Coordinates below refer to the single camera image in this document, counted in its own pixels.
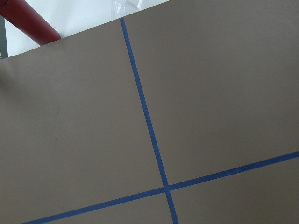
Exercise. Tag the clear plastic bag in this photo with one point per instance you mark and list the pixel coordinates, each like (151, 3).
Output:
(120, 8)

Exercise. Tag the red bottle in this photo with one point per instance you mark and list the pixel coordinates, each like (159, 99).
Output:
(29, 21)

